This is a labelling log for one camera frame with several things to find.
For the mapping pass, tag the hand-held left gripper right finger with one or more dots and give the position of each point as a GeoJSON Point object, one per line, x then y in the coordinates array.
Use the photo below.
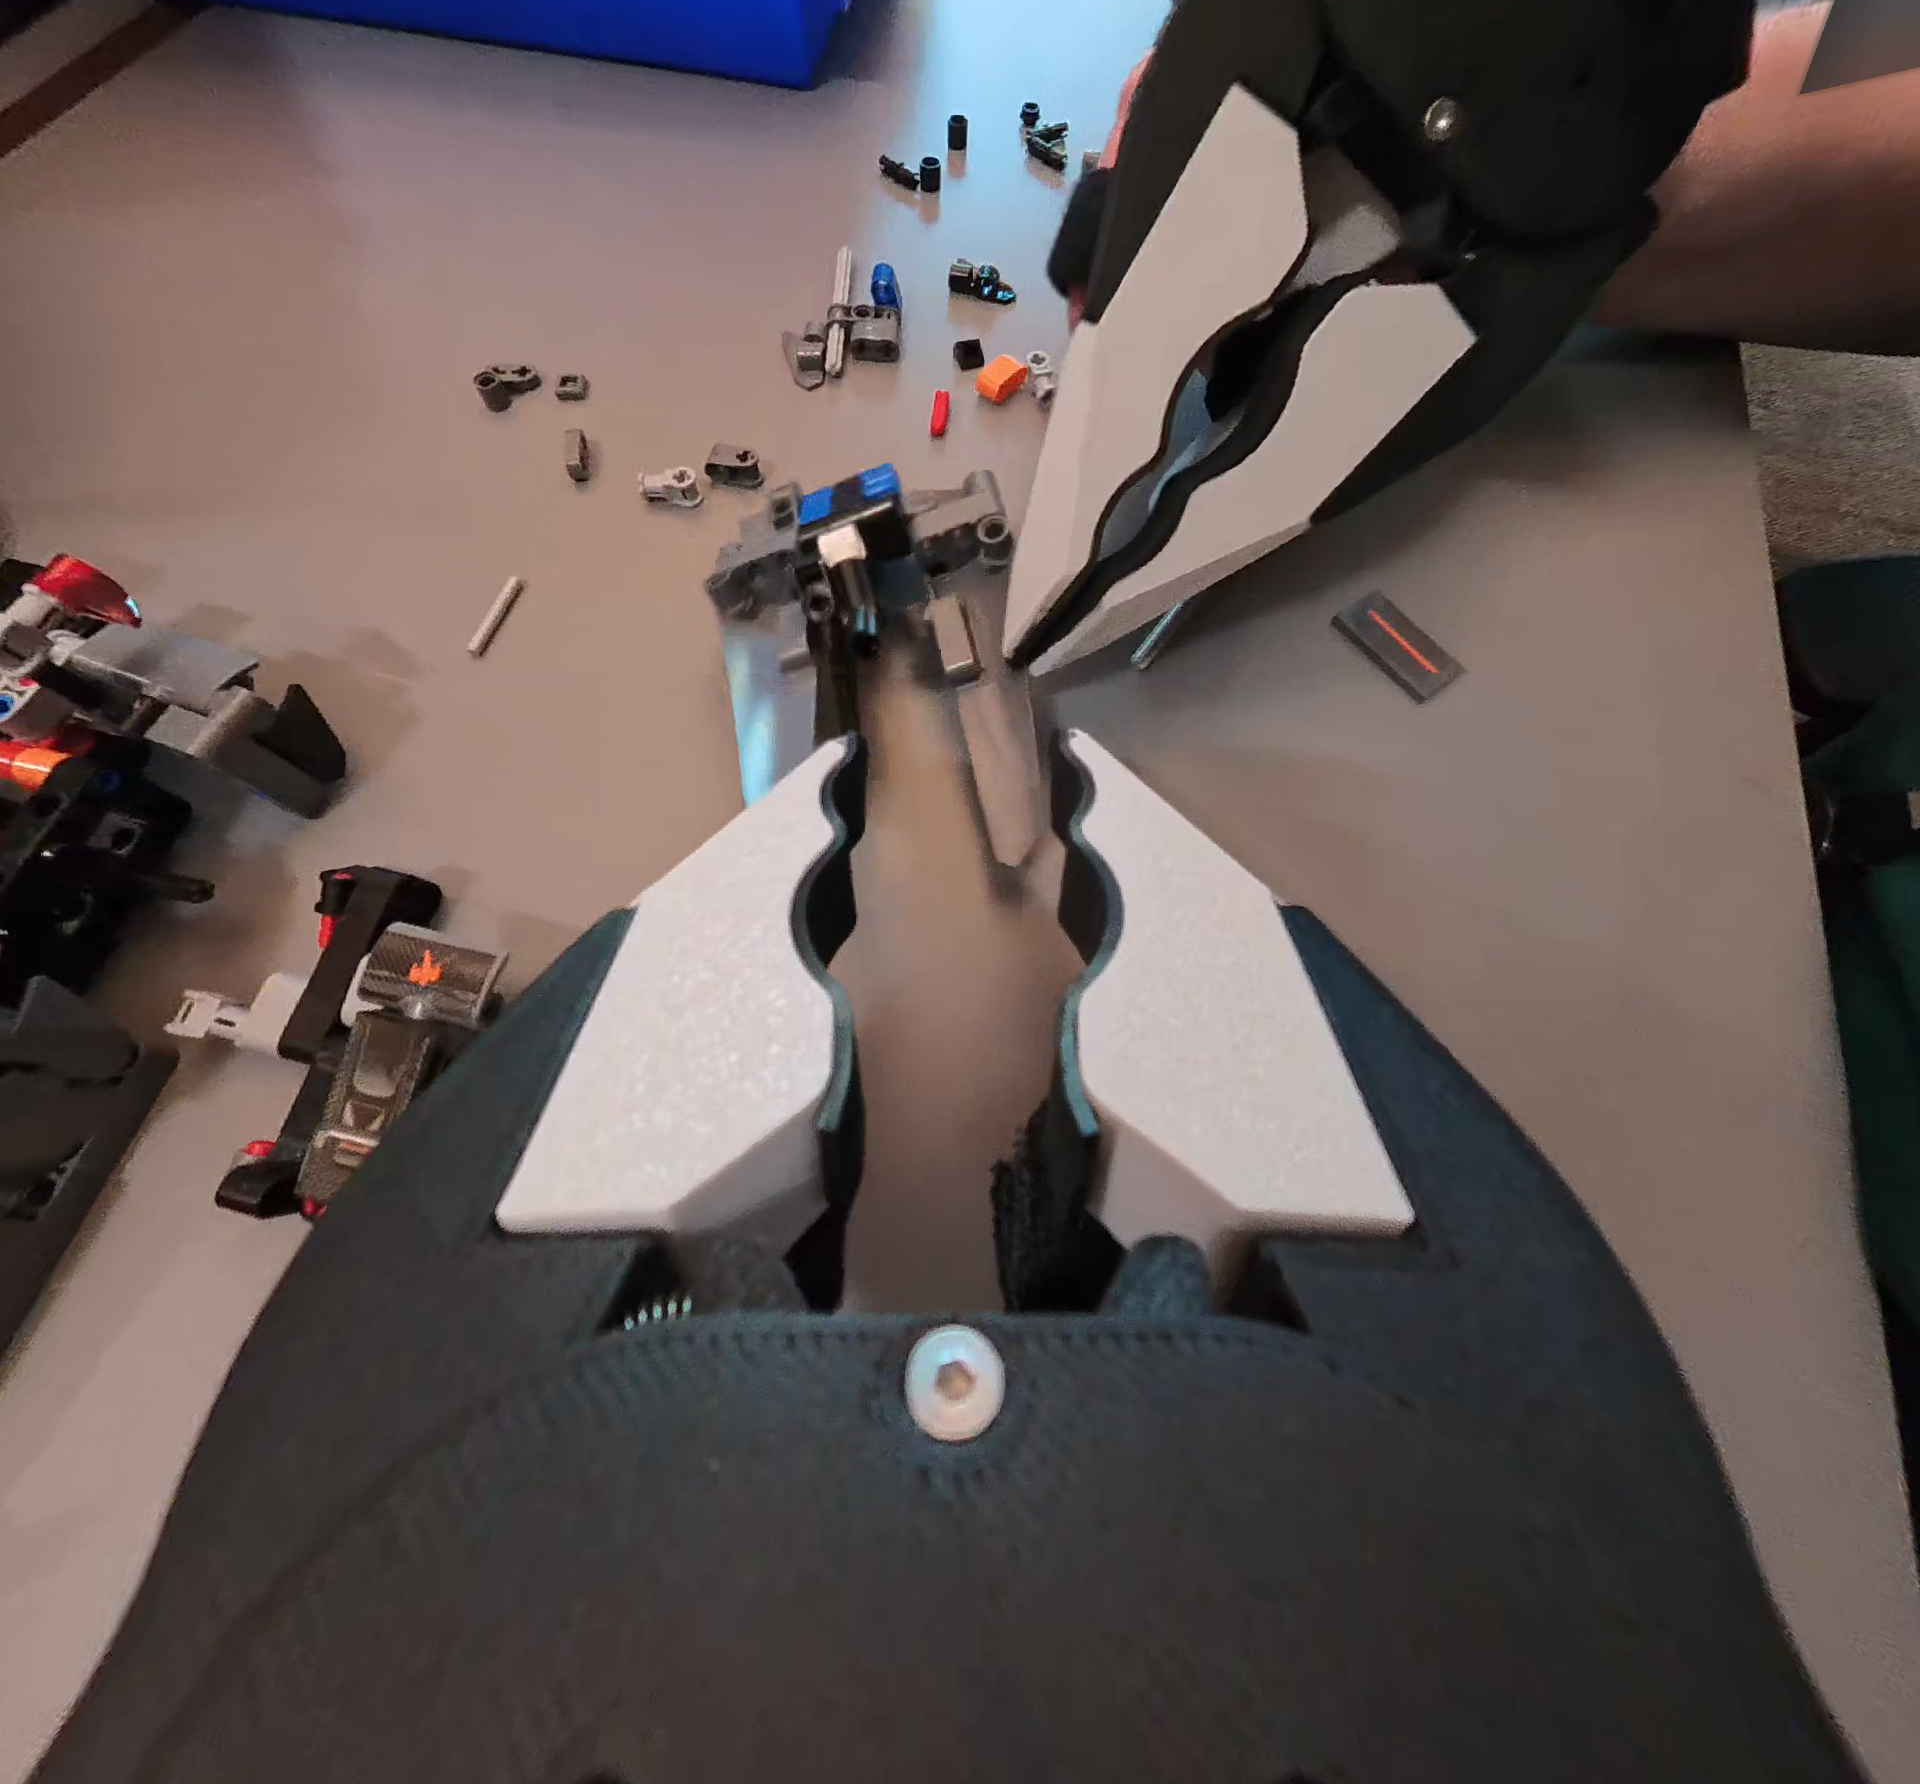
{"type": "Point", "coordinates": [1215, 1050]}

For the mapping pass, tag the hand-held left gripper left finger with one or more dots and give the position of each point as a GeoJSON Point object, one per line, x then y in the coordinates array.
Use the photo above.
{"type": "Point", "coordinates": [705, 1034]}

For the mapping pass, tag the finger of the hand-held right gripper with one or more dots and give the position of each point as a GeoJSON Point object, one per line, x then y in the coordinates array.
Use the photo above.
{"type": "Point", "coordinates": [1351, 390]}
{"type": "Point", "coordinates": [1170, 253]}

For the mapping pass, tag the flame print lego assembly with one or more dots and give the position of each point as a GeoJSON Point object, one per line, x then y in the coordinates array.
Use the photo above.
{"type": "Point", "coordinates": [421, 975]}

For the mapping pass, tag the grey lego axle red bush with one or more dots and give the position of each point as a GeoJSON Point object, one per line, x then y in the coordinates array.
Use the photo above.
{"type": "Point", "coordinates": [1159, 642]}

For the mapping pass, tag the grey lego wing assembly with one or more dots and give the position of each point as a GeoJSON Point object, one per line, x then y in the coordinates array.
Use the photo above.
{"type": "Point", "coordinates": [779, 553]}

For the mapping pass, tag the person's right forearm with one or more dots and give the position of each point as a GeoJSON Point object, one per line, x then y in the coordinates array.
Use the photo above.
{"type": "Point", "coordinates": [1771, 210]}

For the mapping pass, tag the black lego pin pair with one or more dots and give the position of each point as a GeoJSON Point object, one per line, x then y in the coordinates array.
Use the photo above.
{"type": "Point", "coordinates": [1046, 143]}

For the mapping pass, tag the light grey lego axle connector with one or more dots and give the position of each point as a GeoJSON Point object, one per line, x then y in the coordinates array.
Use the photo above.
{"type": "Point", "coordinates": [1040, 374]}

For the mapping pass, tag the orange lego piece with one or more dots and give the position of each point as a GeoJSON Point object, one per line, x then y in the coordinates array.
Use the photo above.
{"type": "Point", "coordinates": [1001, 381]}

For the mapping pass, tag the grey lego axle blue assembly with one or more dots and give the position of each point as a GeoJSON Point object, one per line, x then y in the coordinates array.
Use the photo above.
{"type": "Point", "coordinates": [870, 338]}

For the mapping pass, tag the short grey lego axle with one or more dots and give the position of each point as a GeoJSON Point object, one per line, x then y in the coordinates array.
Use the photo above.
{"type": "Point", "coordinates": [496, 616]}

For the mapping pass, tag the small grey lego block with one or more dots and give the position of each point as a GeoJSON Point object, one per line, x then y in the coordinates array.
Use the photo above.
{"type": "Point", "coordinates": [578, 457]}

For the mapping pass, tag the lego car chassis model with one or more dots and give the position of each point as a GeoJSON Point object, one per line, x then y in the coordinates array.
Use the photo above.
{"type": "Point", "coordinates": [92, 826]}

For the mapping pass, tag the dark grey lego double connector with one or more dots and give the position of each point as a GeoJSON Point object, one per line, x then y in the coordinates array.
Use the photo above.
{"type": "Point", "coordinates": [496, 390]}

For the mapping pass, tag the grey tile orange line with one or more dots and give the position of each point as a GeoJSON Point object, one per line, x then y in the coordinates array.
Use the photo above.
{"type": "Point", "coordinates": [1394, 644]}

